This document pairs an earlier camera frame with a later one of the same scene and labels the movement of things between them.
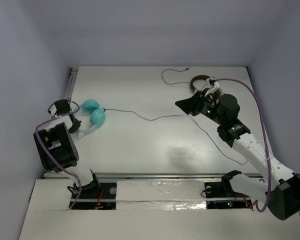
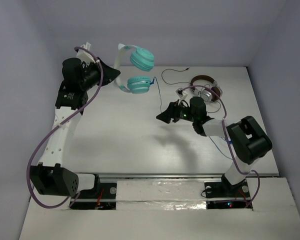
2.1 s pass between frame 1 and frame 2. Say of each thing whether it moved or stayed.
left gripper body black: moved
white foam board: stayed
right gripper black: moved
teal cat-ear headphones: moved
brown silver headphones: stayed
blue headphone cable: moved
